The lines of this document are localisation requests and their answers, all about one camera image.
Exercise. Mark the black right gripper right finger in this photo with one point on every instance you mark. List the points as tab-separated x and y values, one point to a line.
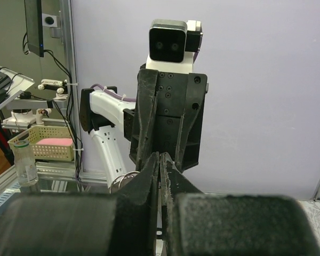
196	223

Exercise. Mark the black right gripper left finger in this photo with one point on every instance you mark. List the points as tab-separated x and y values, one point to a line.
121	223

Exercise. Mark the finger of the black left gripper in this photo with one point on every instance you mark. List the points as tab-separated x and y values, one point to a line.
146	109
190	128

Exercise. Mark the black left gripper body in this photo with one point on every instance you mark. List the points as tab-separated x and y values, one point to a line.
171	94

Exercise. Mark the large metal keyring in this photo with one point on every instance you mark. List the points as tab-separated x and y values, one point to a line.
124	180

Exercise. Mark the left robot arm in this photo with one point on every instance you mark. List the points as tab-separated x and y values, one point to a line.
102	117

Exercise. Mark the perforated beige basket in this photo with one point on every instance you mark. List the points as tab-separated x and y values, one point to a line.
52	143

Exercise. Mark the clear plastic bottle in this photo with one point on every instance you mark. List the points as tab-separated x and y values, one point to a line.
24	161

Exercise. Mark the black monitor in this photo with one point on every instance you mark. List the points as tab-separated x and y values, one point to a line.
34	27

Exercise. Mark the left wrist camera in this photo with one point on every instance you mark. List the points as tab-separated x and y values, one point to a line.
174	45

